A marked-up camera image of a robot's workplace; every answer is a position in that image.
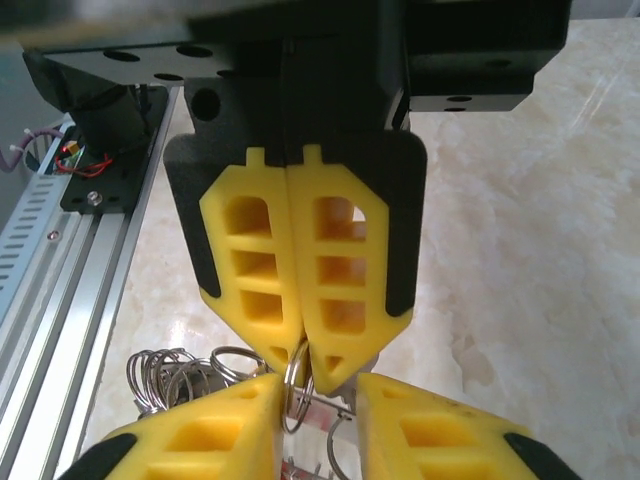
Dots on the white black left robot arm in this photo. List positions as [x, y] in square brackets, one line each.
[107, 120]

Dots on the clear red key tag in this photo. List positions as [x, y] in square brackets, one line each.
[320, 415]

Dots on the metal keyring bunch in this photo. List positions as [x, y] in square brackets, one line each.
[165, 370]

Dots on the aluminium mounting rail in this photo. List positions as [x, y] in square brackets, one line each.
[100, 260]

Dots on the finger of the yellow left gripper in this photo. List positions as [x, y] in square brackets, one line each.
[300, 200]
[215, 210]

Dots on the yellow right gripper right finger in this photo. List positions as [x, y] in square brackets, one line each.
[440, 440]

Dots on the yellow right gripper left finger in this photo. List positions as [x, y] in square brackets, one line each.
[210, 440]

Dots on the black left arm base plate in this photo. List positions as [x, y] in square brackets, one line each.
[115, 190]

